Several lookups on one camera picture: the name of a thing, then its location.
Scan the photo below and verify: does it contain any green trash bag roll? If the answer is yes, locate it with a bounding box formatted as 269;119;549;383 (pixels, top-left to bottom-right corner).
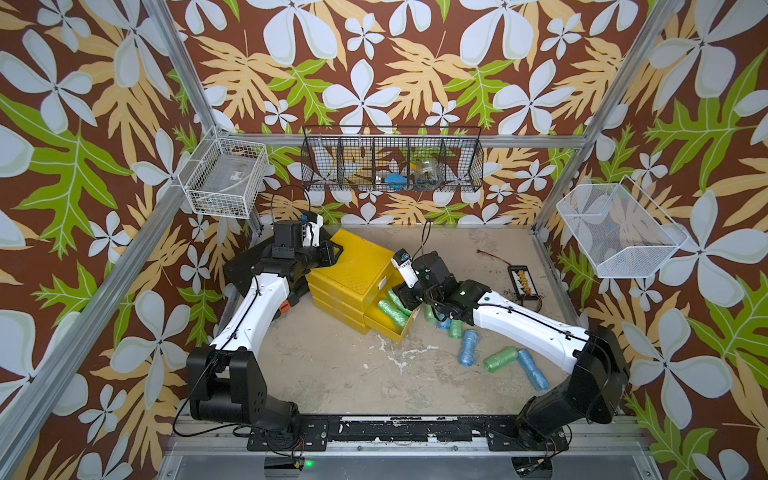
423;304;436;323
387;289;412;316
377;299;410;332
483;347;519;373

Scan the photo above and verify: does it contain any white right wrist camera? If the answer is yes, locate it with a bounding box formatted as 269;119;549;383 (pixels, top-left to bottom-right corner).
392;249;419;288

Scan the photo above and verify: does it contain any white wire basket left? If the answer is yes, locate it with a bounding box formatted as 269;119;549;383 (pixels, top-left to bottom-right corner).
180;128;270;219

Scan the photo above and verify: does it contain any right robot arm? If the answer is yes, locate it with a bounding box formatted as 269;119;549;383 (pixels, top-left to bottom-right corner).
392;249;630;450

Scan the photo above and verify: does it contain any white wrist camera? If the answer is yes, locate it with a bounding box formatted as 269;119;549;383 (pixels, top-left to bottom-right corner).
392;249;419;288
300;211;324;247

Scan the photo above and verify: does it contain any yellow drawer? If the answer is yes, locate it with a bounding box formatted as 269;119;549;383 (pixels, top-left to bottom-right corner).
363;289;420;343

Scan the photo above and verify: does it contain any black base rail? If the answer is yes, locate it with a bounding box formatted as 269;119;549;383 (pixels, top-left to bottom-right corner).
247;397;579;455

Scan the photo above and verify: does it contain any black plastic tool case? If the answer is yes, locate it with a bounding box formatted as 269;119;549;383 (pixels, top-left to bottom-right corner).
224;234;309;306

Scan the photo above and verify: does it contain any black wire basket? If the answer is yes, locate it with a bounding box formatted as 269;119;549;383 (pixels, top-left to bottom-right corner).
299;125;485;193

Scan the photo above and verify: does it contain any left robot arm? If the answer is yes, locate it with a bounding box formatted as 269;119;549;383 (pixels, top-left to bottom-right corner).
187;212;343;436

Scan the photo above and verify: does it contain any yellow plastic drawer cabinet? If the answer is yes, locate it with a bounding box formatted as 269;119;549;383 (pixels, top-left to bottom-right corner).
307;230;403;341

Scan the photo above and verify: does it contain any white mesh basket right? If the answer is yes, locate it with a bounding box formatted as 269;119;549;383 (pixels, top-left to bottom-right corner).
556;176;688;279

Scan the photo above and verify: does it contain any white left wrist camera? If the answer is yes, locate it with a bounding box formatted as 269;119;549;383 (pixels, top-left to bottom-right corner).
300;211;324;247

